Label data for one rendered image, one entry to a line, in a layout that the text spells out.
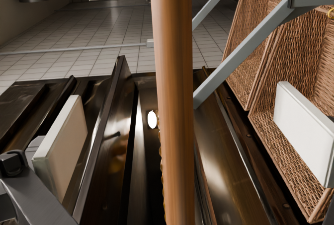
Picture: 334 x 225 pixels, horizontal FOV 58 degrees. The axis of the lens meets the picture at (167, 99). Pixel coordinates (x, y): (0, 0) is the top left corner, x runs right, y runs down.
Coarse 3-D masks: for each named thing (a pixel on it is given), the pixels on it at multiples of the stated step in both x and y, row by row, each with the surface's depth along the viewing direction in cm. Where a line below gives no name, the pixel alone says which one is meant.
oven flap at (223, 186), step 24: (216, 96) 141; (216, 120) 128; (216, 144) 114; (240, 144) 106; (216, 168) 103; (240, 168) 98; (216, 192) 94; (240, 192) 90; (216, 216) 86; (240, 216) 83; (264, 216) 80
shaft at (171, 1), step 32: (160, 0) 21; (160, 32) 22; (160, 64) 23; (192, 64) 24; (160, 96) 25; (192, 96) 25; (160, 128) 26; (192, 128) 26; (192, 160) 27; (192, 192) 29; (192, 224) 31
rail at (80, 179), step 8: (112, 72) 151; (112, 80) 140; (104, 96) 126; (104, 104) 118; (96, 120) 108; (96, 128) 102; (88, 144) 95; (88, 152) 90; (88, 160) 87; (80, 176) 81; (80, 184) 78; (72, 200) 73; (72, 208) 70; (72, 216) 68
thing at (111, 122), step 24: (120, 72) 150; (120, 96) 136; (120, 120) 124; (96, 144) 93; (120, 144) 115; (96, 168) 84; (120, 168) 106; (96, 192) 79; (120, 192) 99; (96, 216) 75
